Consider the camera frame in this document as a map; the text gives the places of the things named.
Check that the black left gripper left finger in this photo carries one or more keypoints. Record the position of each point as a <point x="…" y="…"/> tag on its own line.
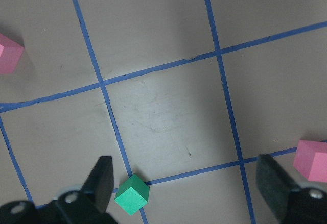
<point x="98" y="186"/>

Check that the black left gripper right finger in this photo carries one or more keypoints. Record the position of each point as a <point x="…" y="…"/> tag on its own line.
<point x="275" y="185"/>

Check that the green cube near left base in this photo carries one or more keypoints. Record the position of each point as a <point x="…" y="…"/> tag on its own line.
<point x="132" y="195"/>

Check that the pink cube far side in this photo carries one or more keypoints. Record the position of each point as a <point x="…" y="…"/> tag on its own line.
<point x="310" y="160"/>

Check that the pink cube near bases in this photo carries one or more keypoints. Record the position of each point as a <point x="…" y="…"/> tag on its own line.
<point x="11" y="53"/>

